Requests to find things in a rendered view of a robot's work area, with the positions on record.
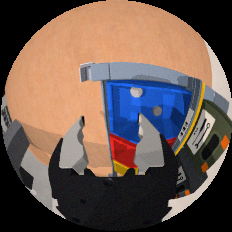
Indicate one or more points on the olive green tool case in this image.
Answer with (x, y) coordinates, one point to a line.
(209, 137)

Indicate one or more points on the blue bin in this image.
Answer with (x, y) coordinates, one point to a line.
(123, 108)

